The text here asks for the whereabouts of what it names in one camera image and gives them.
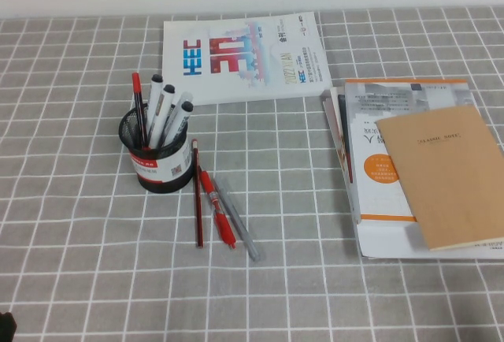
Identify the orange and white magazine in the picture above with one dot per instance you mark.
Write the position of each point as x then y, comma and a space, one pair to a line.
378, 196

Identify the clear capped white pen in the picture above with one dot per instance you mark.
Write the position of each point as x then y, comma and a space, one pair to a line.
186, 95

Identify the red black striped pencil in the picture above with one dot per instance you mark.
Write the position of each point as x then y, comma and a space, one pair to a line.
198, 200

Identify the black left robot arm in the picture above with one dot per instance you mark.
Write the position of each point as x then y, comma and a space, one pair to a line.
6, 328

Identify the white paper sheet stack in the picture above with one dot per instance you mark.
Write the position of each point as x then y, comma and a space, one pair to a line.
386, 239

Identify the black mesh pen holder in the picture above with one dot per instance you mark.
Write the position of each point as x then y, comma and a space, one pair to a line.
157, 184

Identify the white HEEC booklet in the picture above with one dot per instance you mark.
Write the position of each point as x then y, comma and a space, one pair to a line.
236, 86

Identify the white marker with black cap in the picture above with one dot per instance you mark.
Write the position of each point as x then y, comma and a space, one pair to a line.
164, 109
154, 105
182, 117

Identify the thin white edged booklet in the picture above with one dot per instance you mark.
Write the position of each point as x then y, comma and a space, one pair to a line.
327, 107

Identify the kraft brown classic notebook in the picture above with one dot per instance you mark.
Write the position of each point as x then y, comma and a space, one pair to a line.
445, 184

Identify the red and black marker pen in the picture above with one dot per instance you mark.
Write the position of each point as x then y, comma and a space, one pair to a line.
138, 105

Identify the grey checked tablecloth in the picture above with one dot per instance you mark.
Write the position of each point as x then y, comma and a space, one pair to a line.
252, 298

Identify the red gel pen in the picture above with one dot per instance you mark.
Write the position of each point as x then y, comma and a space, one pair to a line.
220, 216

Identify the grey pen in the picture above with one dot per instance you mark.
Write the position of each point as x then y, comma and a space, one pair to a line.
240, 224

